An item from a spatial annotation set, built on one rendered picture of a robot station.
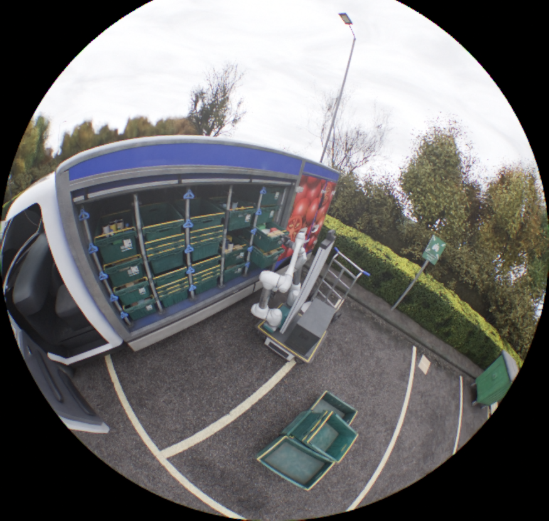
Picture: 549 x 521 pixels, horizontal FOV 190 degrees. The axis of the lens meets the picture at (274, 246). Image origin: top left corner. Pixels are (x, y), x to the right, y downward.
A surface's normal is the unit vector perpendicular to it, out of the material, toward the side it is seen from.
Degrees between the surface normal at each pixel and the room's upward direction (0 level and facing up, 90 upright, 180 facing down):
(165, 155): 90
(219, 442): 0
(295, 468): 21
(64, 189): 90
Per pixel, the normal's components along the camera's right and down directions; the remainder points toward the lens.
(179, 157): 0.73, 0.48
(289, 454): -0.04, -0.96
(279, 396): 0.23, -0.84
